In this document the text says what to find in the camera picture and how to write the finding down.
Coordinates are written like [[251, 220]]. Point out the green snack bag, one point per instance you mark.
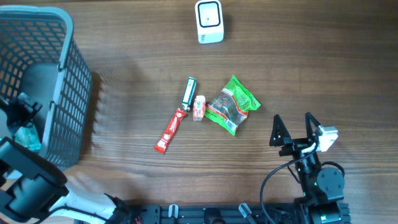
[[231, 106]]

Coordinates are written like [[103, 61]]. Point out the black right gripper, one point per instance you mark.
[[294, 145]]

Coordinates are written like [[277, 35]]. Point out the red Nescafe coffee stick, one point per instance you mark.
[[169, 132]]

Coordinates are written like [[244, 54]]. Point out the grey plastic mesh basket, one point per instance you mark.
[[39, 57]]

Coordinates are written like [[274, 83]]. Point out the teal tissue pack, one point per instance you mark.
[[28, 137]]

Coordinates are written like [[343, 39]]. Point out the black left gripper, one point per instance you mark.
[[27, 111]]

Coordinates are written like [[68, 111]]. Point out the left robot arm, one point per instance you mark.
[[42, 190]]

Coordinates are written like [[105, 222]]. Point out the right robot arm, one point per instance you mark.
[[322, 183]]

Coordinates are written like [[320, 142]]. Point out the white barcode scanner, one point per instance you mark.
[[209, 18]]

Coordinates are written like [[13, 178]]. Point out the green white small box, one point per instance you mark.
[[189, 93]]

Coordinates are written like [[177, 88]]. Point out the orange Kleenex tissue pack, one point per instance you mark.
[[199, 108]]

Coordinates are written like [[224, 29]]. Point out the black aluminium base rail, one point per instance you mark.
[[278, 213]]

